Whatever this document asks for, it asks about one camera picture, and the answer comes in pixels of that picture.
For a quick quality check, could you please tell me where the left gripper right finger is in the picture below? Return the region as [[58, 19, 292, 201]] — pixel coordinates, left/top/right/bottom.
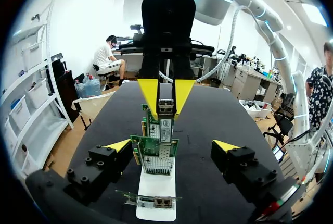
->
[[210, 139, 278, 204]]

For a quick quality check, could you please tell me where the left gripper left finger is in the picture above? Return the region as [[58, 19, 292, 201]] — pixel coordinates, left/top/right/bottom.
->
[[63, 139, 134, 207]]

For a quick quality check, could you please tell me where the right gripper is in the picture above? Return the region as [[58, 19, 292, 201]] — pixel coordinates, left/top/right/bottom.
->
[[119, 0, 215, 121]]

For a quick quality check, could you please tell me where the silver optical module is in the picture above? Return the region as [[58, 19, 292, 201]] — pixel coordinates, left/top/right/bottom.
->
[[158, 98, 175, 143]]

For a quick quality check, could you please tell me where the green circuit board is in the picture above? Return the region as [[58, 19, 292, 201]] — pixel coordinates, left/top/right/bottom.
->
[[114, 189, 183, 209], [140, 103, 160, 138], [130, 134, 181, 176]]

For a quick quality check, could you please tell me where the white stand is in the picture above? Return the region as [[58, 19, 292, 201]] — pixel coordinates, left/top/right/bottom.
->
[[136, 166, 177, 221]]

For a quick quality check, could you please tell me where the person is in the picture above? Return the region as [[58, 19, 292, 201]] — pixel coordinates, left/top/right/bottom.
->
[[93, 34, 126, 87], [305, 41, 333, 131]]

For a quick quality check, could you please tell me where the white cable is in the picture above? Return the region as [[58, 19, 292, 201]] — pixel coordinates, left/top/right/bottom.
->
[[158, 4, 277, 84]]

